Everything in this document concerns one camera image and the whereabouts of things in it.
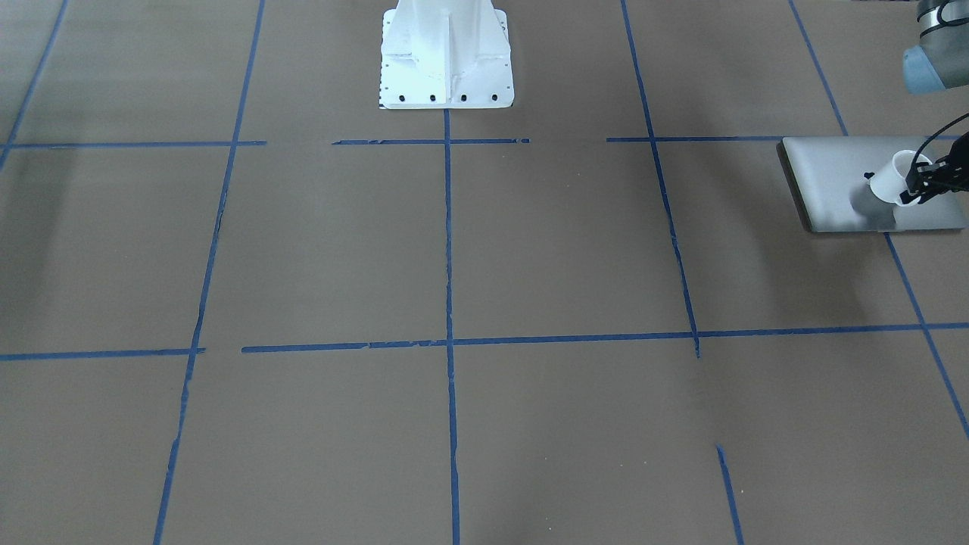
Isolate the grey closed laptop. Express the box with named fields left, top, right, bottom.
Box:
left=778, top=135, right=967, bottom=232

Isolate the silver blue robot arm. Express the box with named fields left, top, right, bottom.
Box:
left=899, top=1, right=968, bottom=204

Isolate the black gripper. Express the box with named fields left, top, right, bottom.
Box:
left=899, top=133, right=968, bottom=207

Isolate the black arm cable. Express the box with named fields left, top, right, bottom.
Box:
left=908, top=114, right=969, bottom=182

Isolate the white plastic cup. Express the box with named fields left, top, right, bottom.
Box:
left=868, top=151, right=931, bottom=206

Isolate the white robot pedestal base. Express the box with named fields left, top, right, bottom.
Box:
left=379, top=1, right=516, bottom=110

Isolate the brown paper table cover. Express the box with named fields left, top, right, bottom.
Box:
left=2, top=1, right=967, bottom=544

